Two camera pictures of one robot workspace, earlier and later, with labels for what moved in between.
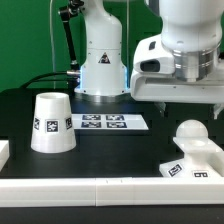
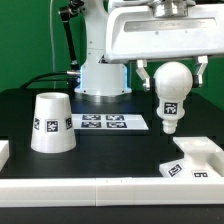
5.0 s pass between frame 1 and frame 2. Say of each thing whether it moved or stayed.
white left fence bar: stayed
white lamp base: stayed
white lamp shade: stayed
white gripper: moved
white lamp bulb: moved
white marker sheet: stayed
